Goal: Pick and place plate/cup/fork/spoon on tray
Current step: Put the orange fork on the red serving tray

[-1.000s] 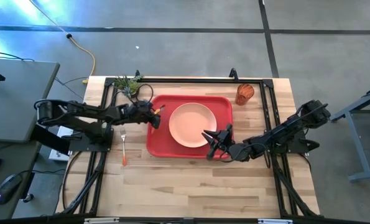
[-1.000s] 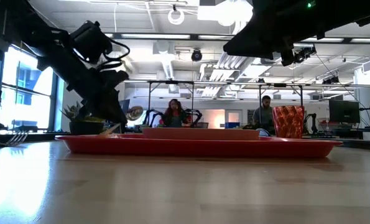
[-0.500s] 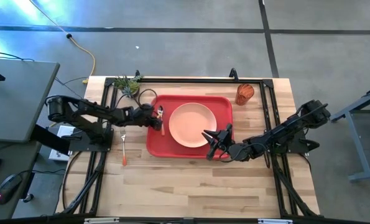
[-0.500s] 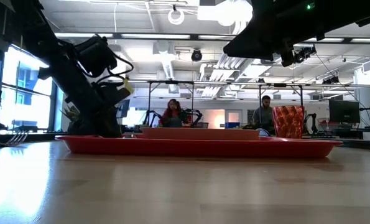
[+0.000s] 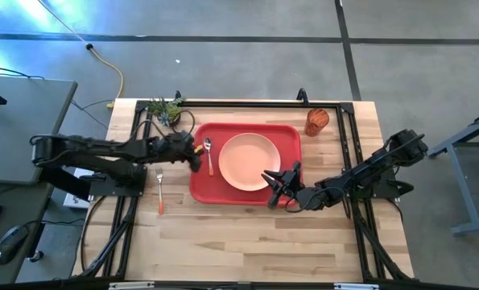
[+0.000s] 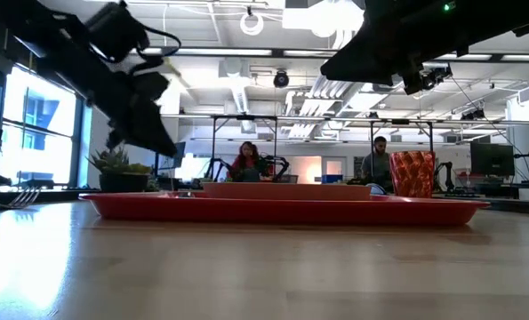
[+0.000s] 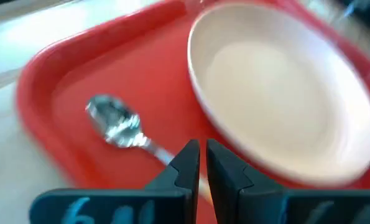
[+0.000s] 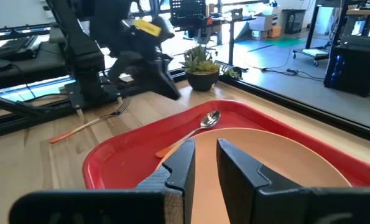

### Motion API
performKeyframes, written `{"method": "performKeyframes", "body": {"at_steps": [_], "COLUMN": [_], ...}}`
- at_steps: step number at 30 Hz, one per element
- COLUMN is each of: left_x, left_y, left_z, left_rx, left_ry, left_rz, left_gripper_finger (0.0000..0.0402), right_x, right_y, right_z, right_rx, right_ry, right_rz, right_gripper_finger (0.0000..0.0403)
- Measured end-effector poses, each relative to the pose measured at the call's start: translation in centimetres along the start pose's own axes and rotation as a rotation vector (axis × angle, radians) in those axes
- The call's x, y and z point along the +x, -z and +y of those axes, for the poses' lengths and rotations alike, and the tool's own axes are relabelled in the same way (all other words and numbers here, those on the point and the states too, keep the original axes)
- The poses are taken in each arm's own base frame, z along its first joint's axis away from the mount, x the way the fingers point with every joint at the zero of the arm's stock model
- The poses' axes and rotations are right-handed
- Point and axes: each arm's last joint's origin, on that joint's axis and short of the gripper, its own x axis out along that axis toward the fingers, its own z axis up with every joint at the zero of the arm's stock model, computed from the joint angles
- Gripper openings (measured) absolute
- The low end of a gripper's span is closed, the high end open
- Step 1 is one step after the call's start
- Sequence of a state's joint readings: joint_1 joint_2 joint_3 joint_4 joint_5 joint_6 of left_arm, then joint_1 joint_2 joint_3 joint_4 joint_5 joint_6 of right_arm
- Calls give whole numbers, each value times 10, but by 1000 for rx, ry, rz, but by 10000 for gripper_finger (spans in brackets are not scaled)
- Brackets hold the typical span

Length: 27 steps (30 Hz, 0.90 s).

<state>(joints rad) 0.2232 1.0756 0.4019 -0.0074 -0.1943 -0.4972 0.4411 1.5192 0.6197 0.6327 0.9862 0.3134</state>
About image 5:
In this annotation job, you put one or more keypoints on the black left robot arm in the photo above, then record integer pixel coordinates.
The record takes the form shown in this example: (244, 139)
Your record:
(102, 151)

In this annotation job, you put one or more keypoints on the grey metal stand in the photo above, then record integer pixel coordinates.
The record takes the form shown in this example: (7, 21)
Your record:
(466, 189)

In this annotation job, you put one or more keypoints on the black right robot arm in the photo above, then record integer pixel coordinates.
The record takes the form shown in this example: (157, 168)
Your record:
(368, 171)

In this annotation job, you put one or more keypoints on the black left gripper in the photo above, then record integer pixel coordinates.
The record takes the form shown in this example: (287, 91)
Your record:
(176, 148)

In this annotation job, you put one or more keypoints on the orange translucent cup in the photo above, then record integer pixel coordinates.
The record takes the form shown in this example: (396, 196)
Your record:
(316, 122)

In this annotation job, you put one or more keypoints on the white power adapter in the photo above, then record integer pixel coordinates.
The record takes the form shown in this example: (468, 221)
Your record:
(75, 200)

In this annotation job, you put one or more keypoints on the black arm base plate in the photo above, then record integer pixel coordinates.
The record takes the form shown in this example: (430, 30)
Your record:
(384, 189)
(118, 189)

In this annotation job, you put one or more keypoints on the black computer mouse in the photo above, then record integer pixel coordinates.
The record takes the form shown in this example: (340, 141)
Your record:
(9, 243)

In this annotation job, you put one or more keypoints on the black round desk foot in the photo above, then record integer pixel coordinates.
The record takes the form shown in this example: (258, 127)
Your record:
(36, 256)

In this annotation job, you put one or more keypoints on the white metal bracket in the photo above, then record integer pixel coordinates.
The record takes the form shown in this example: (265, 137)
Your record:
(130, 285)
(356, 286)

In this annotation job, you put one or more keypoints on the black clamp hook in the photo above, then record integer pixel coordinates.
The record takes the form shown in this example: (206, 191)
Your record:
(302, 96)
(178, 96)

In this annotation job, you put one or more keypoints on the small potted green plant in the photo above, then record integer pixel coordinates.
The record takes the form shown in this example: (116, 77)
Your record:
(164, 108)

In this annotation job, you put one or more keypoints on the black aluminium table frame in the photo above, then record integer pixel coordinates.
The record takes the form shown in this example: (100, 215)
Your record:
(263, 104)

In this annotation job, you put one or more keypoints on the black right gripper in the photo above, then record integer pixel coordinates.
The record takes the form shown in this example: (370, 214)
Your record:
(305, 197)

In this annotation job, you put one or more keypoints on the red plastic tray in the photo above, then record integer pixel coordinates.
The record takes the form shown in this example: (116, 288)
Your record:
(207, 189)

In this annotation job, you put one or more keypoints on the dark desk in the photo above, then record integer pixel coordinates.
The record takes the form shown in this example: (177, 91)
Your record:
(5, 201)

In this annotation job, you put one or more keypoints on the grey desk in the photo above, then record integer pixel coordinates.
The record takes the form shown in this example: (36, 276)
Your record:
(13, 121)

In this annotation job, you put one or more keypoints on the orange round plate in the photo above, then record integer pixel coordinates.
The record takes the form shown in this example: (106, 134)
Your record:
(247, 161)

